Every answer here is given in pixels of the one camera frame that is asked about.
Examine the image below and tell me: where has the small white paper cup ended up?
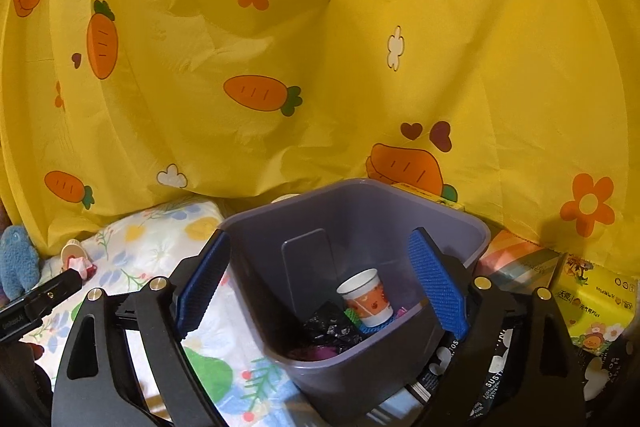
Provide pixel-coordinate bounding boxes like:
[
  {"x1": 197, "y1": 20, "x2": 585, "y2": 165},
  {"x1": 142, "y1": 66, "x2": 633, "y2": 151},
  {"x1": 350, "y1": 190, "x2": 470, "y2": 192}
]
[{"x1": 61, "y1": 239, "x2": 89, "y2": 271}]

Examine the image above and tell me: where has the orange printed paper cup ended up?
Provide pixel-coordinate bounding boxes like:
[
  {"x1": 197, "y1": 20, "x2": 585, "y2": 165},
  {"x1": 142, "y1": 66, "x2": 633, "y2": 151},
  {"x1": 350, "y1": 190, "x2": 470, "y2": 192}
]
[{"x1": 336, "y1": 268, "x2": 394, "y2": 329}]

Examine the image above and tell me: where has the black plastic bag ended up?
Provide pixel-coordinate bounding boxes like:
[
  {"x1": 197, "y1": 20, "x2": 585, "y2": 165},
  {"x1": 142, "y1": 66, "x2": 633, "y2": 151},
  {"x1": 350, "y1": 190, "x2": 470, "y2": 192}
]
[{"x1": 303, "y1": 301, "x2": 366, "y2": 353}]

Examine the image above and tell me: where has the grey plastic trash bin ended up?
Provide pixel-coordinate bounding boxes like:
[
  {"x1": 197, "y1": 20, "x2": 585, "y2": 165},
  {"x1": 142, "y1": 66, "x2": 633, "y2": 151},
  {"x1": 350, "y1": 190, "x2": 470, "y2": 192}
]
[{"x1": 221, "y1": 179, "x2": 490, "y2": 425}]

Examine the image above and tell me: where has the blue knitted strip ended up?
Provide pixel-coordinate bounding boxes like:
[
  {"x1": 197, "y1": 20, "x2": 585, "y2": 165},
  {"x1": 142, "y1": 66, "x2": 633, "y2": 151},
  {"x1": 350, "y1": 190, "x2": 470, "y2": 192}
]
[{"x1": 358, "y1": 320, "x2": 393, "y2": 336}]

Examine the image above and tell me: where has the blue plush monster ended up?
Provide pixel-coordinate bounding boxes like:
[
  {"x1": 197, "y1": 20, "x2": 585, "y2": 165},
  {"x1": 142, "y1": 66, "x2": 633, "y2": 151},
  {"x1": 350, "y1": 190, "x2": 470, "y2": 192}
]
[{"x1": 0, "y1": 225, "x2": 40, "y2": 301}]

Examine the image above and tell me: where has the rainbow striped box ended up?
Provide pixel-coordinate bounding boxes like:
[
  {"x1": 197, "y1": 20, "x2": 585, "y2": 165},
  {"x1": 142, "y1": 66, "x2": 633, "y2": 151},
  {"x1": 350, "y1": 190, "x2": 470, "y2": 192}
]
[{"x1": 474, "y1": 230, "x2": 561, "y2": 295}]

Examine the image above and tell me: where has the yellow tissue pack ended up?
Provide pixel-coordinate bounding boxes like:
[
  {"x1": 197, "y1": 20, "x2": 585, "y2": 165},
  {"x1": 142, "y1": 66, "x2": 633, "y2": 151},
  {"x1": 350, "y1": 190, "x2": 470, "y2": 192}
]
[{"x1": 550, "y1": 255, "x2": 637, "y2": 355}]

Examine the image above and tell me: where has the floral plastic bed sheet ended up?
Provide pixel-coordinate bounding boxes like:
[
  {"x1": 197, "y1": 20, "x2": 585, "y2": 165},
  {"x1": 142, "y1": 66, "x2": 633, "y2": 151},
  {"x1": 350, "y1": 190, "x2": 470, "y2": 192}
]
[{"x1": 19, "y1": 198, "x2": 426, "y2": 427}]

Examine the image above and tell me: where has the yellow carrot print curtain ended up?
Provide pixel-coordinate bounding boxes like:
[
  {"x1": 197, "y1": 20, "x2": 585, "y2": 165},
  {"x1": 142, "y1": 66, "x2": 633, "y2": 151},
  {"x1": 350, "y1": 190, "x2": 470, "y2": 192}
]
[{"x1": 1, "y1": 0, "x2": 639, "y2": 273}]

